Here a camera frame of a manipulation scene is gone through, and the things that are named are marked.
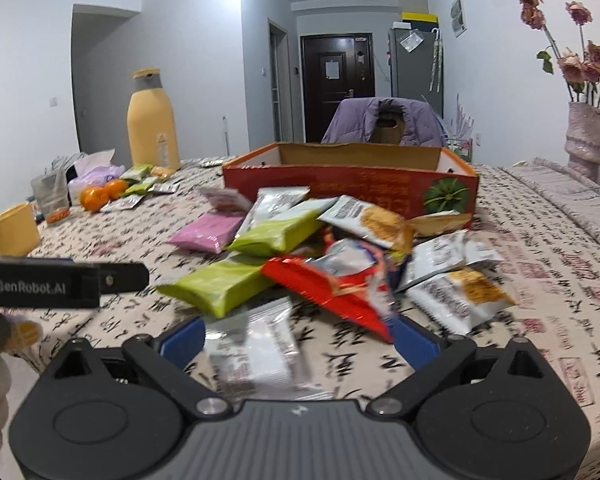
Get clear plastic cup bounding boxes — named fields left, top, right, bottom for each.
left=30, top=172, right=72, bottom=226

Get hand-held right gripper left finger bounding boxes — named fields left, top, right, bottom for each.
left=44, top=316, right=232, bottom=420

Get yellow bottle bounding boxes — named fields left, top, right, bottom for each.
left=126, top=67, right=182, bottom=171

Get clear white snack packet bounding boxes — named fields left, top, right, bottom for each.
left=205, top=297, right=327, bottom=402

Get dried pink roses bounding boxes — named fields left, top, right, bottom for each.
left=515, top=0, right=600, bottom=111

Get pink textured vase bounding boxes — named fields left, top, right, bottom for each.
left=565, top=101, right=600, bottom=179

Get folded umbrella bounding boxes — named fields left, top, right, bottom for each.
left=430, top=29, right=443, bottom=93

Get wall picture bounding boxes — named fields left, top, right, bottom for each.
left=450, top=0, right=467, bottom=38

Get wire storage rack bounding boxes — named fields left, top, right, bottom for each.
left=444, top=130, right=474, bottom=163

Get red cardboard box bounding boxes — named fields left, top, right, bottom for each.
left=222, top=141, right=480, bottom=221

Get dark brown door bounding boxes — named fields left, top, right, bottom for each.
left=300, top=34, right=375, bottom=143

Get pink quilted blanket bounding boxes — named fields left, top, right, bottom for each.
left=480, top=157, right=600, bottom=281

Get silver snack packet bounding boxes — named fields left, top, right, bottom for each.
left=237, top=187, right=311, bottom=236

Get grey refrigerator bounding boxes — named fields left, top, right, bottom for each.
left=387, top=22, right=444, bottom=118

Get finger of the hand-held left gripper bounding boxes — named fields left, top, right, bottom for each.
left=99, top=263, right=151, bottom=293

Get red snack packet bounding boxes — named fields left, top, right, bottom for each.
left=261, top=237, right=403, bottom=345

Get wooden chair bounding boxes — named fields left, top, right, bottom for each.
left=371, top=111, right=406, bottom=145

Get yellow cup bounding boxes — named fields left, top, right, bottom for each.
left=0, top=202, right=42, bottom=257

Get light purple plastic bag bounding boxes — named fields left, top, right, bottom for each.
left=69, top=150, right=127, bottom=205

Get gold snack packet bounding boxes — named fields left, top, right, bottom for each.
left=409, top=211, right=473, bottom=238

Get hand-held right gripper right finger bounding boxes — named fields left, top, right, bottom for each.
left=367, top=314, right=556, bottom=418

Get purple jacket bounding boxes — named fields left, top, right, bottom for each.
left=321, top=97, right=447, bottom=147

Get white pink snack packet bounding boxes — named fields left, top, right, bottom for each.
left=200, top=187, right=253, bottom=213

